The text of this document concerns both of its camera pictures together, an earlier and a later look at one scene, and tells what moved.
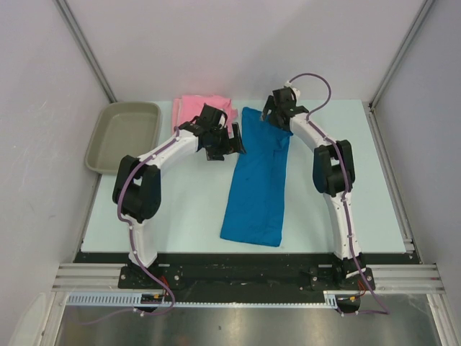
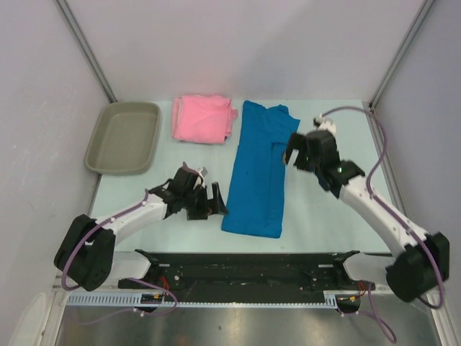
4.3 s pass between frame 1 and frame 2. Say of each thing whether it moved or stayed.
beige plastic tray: stayed
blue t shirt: moved
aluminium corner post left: stayed
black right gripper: moved
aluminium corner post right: stayed
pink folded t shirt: stayed
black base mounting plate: stayed
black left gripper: moved
